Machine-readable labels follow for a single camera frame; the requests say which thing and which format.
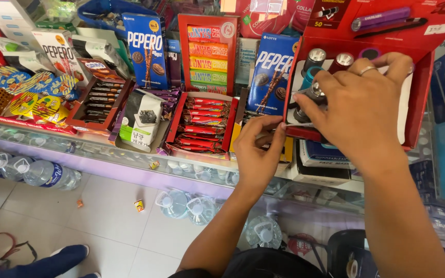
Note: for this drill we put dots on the person's right hand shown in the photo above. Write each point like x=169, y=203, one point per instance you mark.
x=361, y=116

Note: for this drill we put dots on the person's left hand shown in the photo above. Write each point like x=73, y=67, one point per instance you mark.
x=257, y=162

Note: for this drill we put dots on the red flashlight display box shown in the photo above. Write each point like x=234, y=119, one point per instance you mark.
x=384, y=38

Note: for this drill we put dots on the yellow display box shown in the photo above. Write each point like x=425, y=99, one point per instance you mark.
x=240, y=133

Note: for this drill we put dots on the blue white face mask box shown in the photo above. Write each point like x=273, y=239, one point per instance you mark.
x=321, y=154

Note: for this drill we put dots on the red small flashlight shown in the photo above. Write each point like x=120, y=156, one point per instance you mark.
x=340, y=62

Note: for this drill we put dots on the white flat box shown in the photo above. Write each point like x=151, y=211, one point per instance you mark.
x=317, y=174

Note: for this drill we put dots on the purple small flashlight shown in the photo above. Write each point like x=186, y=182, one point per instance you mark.
x=369, y=53

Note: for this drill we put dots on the red tray of chocolate wafers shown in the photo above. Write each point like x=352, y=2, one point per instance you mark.
x=203, y=125

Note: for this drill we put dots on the teal small flashlight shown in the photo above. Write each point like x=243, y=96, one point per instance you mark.
x=308, y=77

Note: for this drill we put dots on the large clear water jug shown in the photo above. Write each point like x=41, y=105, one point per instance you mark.
x=172, y=202
x=201, y=210
x=263, y=232

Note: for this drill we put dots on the grey small flashlight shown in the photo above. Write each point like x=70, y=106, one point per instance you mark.
x=314, y=58

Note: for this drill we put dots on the blue biscuit stick box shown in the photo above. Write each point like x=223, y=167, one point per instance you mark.
x=147, y=50
x=270, y=73

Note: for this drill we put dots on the white medicine box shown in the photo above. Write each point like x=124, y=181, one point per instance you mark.
x=246, y=61

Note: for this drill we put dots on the person's black shirt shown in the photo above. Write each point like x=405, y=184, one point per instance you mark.
x=261, y=265

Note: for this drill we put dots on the purple snack packets box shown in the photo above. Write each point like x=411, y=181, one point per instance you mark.
x=166, y=101

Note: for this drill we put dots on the red box of chocolate bars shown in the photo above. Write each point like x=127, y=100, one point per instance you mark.
x=209, y=54

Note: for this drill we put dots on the black white seaweed packet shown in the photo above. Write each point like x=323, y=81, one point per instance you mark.
x=141, y=119

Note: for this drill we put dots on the stack of blue boxes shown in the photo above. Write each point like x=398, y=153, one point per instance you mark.
x=438, y=216

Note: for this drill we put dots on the glass display counter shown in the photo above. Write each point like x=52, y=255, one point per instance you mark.
x=129, y=162

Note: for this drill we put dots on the dark blue narrow box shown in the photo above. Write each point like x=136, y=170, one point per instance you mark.
x=174, y=58

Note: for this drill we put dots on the red pink packet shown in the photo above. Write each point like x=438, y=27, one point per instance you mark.
x=269, y=17

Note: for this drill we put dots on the brown box of chocolate sticks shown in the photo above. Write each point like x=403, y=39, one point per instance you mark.
x=99, y=96

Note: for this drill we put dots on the small orange wrapper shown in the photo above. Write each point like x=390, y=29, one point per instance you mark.
x=80, y=203

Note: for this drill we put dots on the blue plastic basket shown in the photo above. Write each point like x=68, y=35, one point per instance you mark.
x=108, y=11

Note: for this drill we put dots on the white biscuit stick box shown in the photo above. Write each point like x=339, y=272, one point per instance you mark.
x=58, y=54

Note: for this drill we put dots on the flat red snack box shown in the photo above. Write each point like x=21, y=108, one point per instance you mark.
x=33, y=125

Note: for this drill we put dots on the pile of yellow blue snack packets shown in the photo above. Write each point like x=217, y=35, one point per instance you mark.
x=33, y=92

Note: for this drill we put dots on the stack of white boxes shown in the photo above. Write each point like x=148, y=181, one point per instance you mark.
x=8, y=19

